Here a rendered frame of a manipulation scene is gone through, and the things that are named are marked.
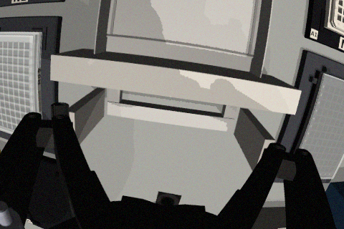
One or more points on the blue open-top bin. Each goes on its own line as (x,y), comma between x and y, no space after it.
(335,195)

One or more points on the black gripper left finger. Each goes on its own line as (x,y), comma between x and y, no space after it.
(21,156)

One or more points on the grey bench mat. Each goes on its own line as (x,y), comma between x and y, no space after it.
(138,158)

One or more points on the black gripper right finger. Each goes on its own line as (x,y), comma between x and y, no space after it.
(306,203)

